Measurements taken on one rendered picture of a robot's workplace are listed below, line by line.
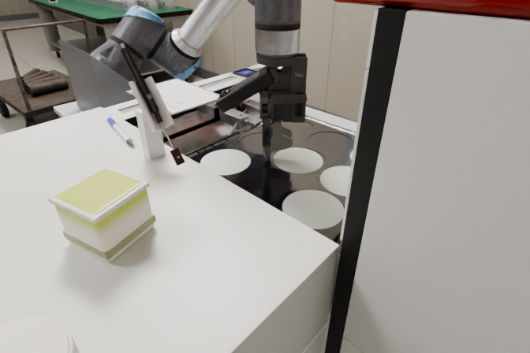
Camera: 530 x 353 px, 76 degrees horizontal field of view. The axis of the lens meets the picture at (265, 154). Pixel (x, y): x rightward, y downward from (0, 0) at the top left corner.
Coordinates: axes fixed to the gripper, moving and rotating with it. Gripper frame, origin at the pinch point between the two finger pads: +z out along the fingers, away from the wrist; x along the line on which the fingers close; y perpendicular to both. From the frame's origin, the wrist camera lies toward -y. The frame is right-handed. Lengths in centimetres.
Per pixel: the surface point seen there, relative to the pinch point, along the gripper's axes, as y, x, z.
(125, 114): -30.4, 9.2, -4.8
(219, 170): -8.8, -4.0, 1.3
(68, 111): -65, 44, 9
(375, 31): 8.7, -30.7, -29.1
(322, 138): 13.3, 9.6, 1.4
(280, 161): 3.1, -1.0, 1.2
